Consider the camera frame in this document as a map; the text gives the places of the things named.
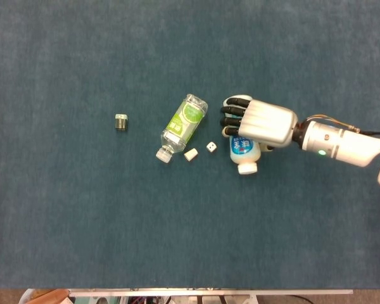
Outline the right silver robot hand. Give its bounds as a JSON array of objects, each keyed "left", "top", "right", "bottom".
[{"left": 220, "top": 96, "right": 299, "bottom": 151}]

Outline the white drink bottle blue label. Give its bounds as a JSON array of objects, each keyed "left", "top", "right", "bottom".
[{"left": 223, "top": 94, "right": 262, "bottom": 175}]

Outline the clear bottle green label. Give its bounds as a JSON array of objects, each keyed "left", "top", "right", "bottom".
[{"left": 155, "top": 93, "right": 208, "bottom": 164}]

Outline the small grey metal nut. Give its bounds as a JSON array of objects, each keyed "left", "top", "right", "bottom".
[{"left": 115, "top": 113, "right": 129, "bottom": 132}]

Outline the small white tapered plug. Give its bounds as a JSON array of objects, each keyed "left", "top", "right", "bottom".
[{"left": 183, "top": 147, "right": 199, "bottom": 163}]

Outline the teal carpet table mat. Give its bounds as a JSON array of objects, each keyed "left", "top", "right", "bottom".
[{"left": 0, "top": 0, "right": 380, "bottom": 289}]

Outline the brown box under table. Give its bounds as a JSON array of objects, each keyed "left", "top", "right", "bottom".
[{"left": 24, "top": 288, "right": 71, "bottom": 304}]

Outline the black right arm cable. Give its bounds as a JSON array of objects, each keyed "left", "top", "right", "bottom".
[{"left": 303, "top": 115, "right": 380, "bottom": 136}]

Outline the aluminium table edge rail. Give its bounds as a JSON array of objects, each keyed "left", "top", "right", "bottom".
[{"left": 68, "top": 288, "right": 354, "bottom": 298}]

